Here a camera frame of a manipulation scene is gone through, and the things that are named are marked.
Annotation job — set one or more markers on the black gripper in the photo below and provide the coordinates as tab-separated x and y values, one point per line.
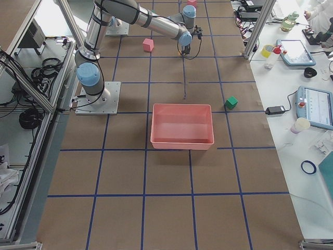
186	48

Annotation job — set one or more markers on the pink cube near arm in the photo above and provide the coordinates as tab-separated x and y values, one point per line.
192	3

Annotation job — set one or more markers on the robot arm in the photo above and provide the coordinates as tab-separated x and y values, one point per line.
179	27

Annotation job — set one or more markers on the pink cube centre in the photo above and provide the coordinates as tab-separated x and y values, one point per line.
148	45

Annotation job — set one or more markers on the green cube near bin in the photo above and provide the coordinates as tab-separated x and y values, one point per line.
231	102

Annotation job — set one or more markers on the pink plastic bin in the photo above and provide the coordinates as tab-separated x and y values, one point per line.
182	126

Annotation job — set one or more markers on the yellow tape roll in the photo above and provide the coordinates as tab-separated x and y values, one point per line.
267	50

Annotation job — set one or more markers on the black power adapter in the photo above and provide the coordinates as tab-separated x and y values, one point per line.
275	110

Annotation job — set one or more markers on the green glass bottle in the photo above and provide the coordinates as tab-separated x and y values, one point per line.
289	22

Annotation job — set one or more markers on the teach pendant tablet far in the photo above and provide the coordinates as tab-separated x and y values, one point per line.
297	53

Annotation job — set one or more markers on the teach pendant tablet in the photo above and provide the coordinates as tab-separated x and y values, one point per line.
315	106
297	53

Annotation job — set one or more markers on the black bowl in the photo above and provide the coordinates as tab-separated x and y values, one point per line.
309	72

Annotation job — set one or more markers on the white paper cup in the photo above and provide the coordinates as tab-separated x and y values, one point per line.
300	125

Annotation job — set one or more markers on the teach pendant tablet near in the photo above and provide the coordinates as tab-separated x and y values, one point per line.
315	106

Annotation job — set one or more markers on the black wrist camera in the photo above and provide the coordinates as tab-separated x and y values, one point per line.
197	32

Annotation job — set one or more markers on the aluminium frame post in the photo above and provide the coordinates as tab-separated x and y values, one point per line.
265	12

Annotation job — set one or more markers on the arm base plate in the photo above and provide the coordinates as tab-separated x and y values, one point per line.
106	104
117	27

